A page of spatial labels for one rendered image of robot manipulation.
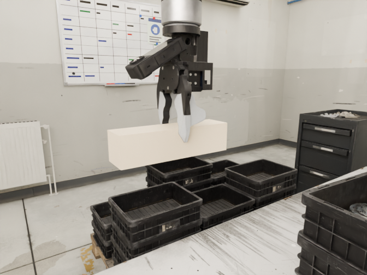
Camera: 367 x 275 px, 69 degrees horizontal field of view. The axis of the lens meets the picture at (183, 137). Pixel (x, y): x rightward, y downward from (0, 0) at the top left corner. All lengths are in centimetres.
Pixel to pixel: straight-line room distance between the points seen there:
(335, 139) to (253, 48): 249
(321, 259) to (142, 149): 48
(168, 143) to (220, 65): 350
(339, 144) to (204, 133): 184
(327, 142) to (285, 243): 152
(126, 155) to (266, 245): 58
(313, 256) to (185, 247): 35
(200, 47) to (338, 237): 50
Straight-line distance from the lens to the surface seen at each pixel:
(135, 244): 128
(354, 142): 225
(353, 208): 86
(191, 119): 50
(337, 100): 457
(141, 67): 46
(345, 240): 68
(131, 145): 46
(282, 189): 187
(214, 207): 178
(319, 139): 239
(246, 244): 90
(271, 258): 87
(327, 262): 73
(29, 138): 292
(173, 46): 50
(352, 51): 452
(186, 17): 51
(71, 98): 304
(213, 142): 56
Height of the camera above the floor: 120
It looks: 13 degrees down
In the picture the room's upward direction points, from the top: straight up
